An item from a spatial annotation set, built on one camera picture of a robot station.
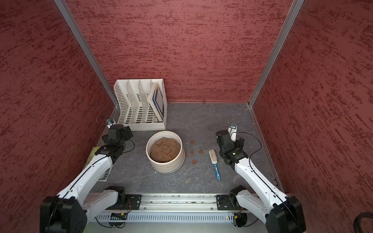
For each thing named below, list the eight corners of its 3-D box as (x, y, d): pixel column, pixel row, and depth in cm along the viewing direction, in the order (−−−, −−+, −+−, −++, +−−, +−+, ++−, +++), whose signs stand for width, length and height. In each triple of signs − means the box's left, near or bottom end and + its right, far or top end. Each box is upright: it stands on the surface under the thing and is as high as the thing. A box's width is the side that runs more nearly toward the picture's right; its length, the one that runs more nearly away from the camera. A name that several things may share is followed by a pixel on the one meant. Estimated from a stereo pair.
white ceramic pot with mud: (149, 174, 85) (142, 163, 72) (154, 144, 98) (149, 130, 85) (184, 174, 85) (183, 164, 72) (185, 144, 98) (184, 130, 85)
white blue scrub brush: (217, 181, 83) (218, 179, 81) (208, 151, 95) (208, 149, 93) (223, 179, 84) (224, 178, 81) (213, 150, 96) (214, 148, 93)
